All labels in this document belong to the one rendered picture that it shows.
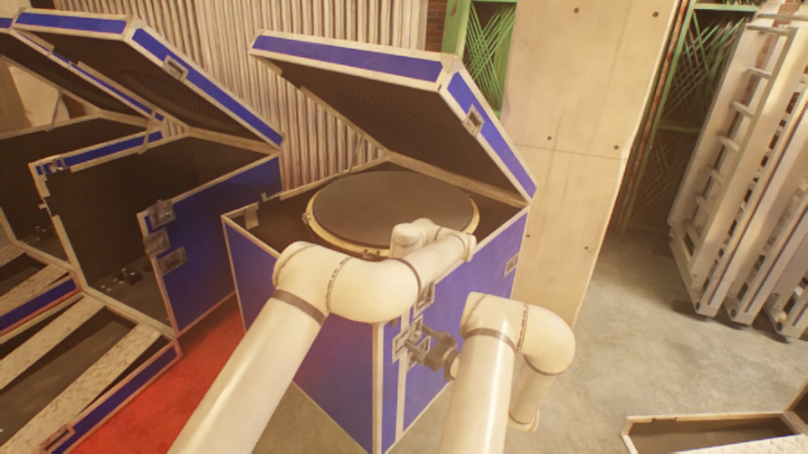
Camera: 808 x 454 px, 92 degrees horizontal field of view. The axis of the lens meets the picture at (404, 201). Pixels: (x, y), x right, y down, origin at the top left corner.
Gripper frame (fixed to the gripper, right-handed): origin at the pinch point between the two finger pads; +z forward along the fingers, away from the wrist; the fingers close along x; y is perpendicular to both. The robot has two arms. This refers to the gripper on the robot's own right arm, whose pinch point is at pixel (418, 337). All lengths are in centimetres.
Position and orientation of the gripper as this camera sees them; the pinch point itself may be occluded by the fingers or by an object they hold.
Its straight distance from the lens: 155.7
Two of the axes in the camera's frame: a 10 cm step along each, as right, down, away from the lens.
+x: -6.5, 3.3, -6.9
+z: -7.6, -3.2, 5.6
